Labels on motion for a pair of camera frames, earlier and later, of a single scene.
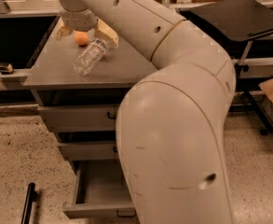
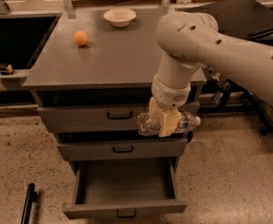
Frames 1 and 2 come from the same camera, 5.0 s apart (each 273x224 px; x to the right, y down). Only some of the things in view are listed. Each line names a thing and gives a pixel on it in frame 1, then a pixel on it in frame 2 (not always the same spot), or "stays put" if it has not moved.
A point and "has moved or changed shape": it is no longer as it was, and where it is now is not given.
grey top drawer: (80, 118) stays put
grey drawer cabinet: (78, 84) stays put
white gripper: (78, 21) to (170, 96)
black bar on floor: (30, 197) stays put
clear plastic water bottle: (89, 57) has moved or changed shape
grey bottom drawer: (102, 190) stays put
